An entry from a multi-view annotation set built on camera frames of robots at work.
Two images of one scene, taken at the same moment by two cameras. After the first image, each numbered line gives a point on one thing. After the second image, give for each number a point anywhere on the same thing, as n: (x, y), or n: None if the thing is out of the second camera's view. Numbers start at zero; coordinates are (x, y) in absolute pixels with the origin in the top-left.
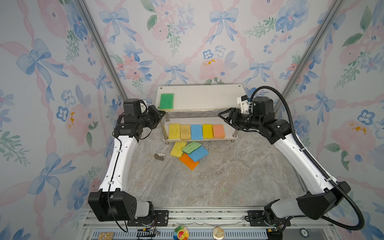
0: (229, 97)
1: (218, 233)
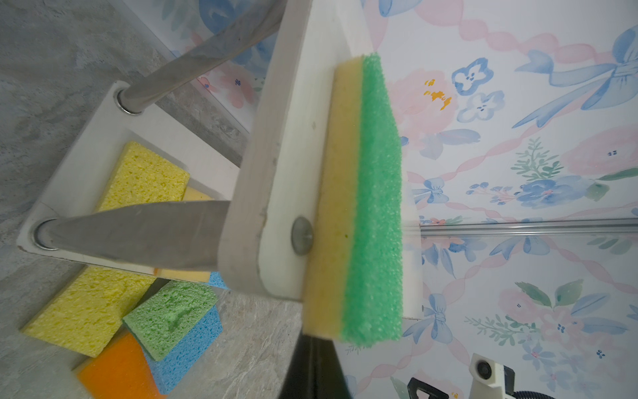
0: (258, 223)
1: None
